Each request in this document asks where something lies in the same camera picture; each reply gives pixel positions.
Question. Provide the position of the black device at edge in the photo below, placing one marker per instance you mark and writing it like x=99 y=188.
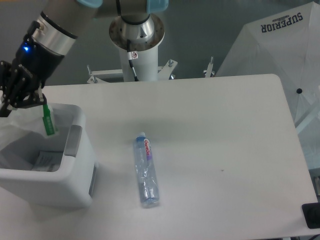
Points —
x=311 y=212

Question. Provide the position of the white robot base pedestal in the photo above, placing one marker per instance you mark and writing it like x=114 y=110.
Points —
x=145 y=65

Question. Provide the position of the white plastic bag green tag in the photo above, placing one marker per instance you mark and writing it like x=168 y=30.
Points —
x=23 y=121

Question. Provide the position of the white Superior umbrella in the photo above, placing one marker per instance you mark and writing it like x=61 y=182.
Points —
x=286 y=44

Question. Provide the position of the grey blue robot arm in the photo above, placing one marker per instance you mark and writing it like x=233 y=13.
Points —
x=135 y=28

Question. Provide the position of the paper sheet in bin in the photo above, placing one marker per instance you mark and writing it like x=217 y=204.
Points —
x=48 y=161

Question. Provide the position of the white plastic trash can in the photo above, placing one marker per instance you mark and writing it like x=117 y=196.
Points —
x=73 y=183

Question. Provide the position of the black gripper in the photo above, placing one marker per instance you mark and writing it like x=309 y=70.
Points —
x=16 y=78

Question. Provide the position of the clear plastic water bottle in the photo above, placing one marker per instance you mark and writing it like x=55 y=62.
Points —
x=148 y=187

